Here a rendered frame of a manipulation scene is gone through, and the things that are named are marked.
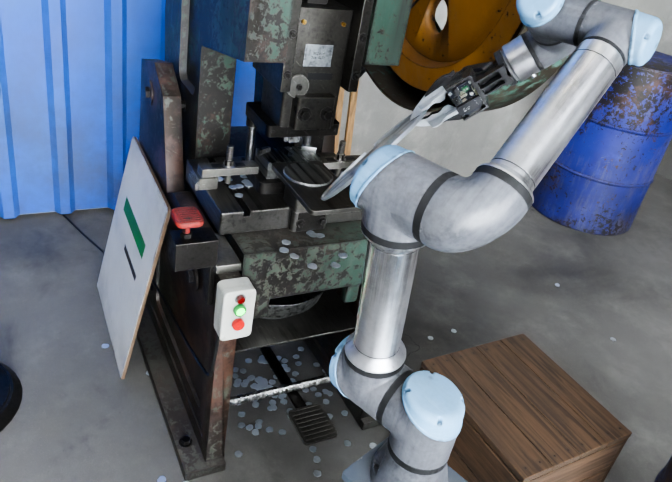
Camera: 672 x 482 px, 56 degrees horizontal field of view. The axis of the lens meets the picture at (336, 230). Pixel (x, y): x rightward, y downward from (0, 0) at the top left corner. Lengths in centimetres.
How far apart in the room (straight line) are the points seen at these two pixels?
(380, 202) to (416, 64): 85
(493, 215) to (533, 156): 11
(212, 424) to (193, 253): 51
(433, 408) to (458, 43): 92
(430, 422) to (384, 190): 42
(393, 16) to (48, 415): 141
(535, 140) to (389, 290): 33
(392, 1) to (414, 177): 67
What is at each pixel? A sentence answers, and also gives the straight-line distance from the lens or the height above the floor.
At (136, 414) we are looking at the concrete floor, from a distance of 198.
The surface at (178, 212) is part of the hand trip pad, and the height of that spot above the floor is 76.
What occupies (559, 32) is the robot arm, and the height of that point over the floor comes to 128.
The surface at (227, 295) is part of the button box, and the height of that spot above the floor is 62.
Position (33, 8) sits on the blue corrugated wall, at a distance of 257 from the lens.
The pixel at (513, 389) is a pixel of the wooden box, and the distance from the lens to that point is 177.
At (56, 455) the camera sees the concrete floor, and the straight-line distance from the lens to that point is 191.
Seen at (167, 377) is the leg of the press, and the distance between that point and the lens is 204.
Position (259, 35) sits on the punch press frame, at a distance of 139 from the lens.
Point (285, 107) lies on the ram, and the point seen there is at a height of 94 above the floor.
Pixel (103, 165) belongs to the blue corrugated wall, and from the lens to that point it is 281.
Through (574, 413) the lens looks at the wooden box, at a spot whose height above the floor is 35.
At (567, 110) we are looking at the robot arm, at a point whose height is 120.
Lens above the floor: 145
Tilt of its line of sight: 30 degrees down
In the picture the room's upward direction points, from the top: 11 degrees clockwise
